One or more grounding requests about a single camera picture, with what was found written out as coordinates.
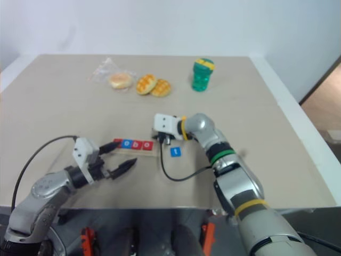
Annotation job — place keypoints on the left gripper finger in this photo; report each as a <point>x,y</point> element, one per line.
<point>109,147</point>
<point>123,167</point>

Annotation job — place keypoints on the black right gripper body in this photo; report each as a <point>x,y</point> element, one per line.
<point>165,137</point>

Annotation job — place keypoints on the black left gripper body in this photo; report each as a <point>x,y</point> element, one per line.
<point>98,170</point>

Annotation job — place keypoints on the red letter tile r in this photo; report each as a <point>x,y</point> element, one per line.
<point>117,140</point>

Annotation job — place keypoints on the blue letter tile o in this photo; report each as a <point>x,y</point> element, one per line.
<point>126,144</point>

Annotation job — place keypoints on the blue letter tile t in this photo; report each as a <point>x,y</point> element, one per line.
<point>175,152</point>

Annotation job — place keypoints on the red letter tile o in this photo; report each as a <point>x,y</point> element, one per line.
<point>147,145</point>

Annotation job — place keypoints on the wooden letter tray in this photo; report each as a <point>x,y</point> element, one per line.
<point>138,152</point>

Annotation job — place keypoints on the red letter tile b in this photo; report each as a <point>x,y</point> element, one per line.
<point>137,144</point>

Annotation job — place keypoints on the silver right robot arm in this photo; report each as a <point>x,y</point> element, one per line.
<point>239,181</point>

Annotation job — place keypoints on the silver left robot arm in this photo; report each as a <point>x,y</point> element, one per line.
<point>40,197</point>

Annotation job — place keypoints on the golden pineapple bun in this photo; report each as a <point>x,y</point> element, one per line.
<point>161,88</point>
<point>145,84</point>

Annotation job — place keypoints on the pale round bun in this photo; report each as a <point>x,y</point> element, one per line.
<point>121,80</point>

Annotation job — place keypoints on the green cup with yellow lid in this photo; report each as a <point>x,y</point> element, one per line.
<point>202,78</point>

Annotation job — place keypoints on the orange and black part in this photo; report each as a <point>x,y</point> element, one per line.
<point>209,236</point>
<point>87,240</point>

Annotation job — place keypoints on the clear plastic bag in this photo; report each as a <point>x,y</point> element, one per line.
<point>104,68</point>

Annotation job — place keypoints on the small grey box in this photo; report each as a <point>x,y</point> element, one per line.
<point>334,133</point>

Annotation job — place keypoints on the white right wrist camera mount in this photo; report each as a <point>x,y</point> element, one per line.
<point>165,124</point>

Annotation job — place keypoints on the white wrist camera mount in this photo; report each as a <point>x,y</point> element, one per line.
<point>82,154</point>
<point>165,124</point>

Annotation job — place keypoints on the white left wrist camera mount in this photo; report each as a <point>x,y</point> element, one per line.
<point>82,154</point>

